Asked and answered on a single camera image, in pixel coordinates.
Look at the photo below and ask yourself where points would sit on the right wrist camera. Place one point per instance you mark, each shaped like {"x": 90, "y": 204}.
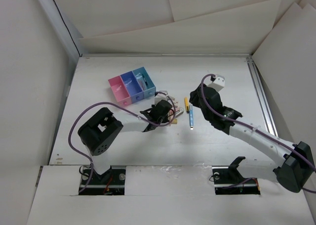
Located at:
{"x": 217, "y": 82}

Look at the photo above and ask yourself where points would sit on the pink container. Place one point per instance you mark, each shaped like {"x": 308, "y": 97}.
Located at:
{"x": 120, "y": 91}

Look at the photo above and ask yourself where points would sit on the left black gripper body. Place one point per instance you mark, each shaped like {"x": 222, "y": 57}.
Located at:
{"x": 163, "y": 120}

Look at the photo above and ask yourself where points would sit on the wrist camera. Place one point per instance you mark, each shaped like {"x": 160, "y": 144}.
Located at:
{"x": 217, "y": 82}
{"x": 162, "y": 95}

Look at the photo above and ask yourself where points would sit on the light blue container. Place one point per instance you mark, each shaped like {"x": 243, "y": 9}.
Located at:
{"x": 145, "y": 82}

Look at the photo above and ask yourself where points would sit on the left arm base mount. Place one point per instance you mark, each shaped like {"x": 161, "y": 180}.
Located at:
{"x": 113, "y": 183}

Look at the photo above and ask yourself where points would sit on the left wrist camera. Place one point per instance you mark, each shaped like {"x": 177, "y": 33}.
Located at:
{"x": 162, "y": 95}

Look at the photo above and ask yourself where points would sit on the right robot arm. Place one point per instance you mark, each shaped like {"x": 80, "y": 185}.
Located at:
{"x": 294, "y": 162}

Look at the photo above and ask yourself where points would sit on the dark blue container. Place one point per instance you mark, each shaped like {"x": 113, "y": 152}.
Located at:
{"x": 133, "y": 87}

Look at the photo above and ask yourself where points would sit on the aluminium post left corner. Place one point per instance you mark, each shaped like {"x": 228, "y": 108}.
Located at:
{"x": 65, "y": 30}

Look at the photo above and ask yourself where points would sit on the light blue cutter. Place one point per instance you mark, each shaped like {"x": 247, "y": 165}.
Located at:
{"x": 191, "y": 117}

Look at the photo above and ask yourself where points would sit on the aluminium rail right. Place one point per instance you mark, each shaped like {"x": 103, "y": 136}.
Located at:
{"x": 265, "y": 108}

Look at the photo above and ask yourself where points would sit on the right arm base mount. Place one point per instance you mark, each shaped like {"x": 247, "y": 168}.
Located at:
{"x": 228, "y": 180}

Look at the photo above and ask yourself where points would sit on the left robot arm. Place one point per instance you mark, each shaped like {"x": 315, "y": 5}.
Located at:
{"x": 100, "y": 131}

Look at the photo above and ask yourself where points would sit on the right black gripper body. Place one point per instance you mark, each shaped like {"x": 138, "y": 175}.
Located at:
{"x": 195, "y": 100}

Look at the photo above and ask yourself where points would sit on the yellow utility knife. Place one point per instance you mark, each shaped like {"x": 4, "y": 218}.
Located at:
{"x": 186, "y": 104}

